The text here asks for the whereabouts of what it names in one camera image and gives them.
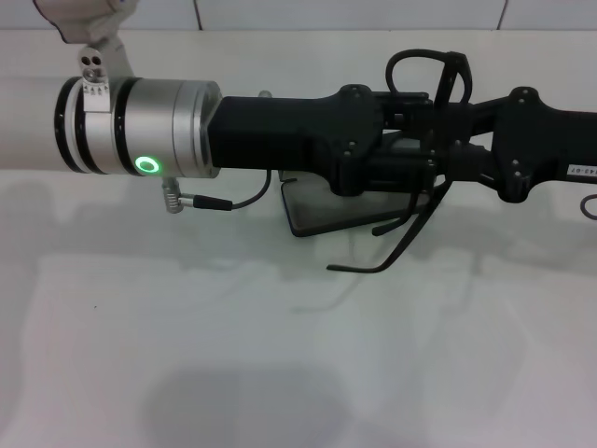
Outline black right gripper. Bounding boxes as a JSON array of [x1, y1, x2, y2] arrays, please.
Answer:
[[447, 86, 597, 204]]

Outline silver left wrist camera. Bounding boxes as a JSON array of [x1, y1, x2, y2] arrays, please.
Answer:
[[33, 0, 142, 113]]

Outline black glasses case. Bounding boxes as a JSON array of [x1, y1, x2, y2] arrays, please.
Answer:
[[278, 132, 430, 238]]

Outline black glasses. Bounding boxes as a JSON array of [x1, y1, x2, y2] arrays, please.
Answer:
[[326, 49, 473, 276]]

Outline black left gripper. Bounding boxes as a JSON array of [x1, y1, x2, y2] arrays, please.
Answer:
[[207, 84, 439, 198]]

